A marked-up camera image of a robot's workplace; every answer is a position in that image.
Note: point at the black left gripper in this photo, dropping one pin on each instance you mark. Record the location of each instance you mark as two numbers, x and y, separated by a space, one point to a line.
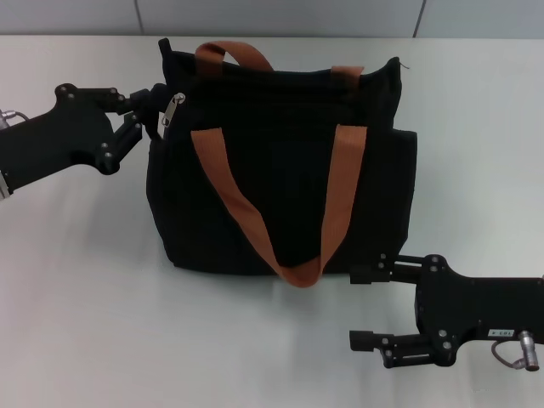
55 140

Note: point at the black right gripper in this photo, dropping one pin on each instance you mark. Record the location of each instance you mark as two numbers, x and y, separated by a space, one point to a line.
472 306

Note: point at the silver zipper pull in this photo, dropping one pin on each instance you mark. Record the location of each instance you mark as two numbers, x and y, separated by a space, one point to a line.
168 112

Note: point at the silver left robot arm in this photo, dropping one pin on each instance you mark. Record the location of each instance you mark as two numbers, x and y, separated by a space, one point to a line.
2 187

